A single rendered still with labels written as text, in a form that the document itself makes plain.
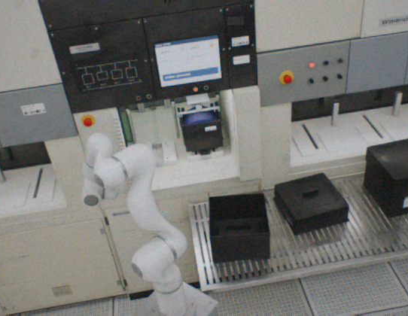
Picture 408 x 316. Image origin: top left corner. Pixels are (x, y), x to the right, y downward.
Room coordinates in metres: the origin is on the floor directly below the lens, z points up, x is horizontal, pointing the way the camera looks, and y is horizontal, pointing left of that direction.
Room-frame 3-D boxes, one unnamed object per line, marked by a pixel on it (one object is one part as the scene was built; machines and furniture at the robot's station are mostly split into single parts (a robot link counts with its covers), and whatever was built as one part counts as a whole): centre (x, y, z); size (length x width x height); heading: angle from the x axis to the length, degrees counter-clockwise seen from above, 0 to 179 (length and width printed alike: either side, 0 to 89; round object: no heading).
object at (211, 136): (2.26, 0.01, 1.06); 0.24 x 0.20 x 0.32; 94
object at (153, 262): (1.23, 0.24, 1.07); 0.19 x 0.12 x 0.24; 131
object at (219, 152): (2.26, 0.01, 0.89); 0.22 x 0.21 x 0.04; 4
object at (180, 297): (1.25, 0.22, 0.85); 0.19 x 0.19 x 0.18
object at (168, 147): (2.24, 0.28, 0.89); 0.22 x 0.21 x 0.04; 4
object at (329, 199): (1.77, -0.50, 0.83); 0.29 x 0.29 x 0.13; 11
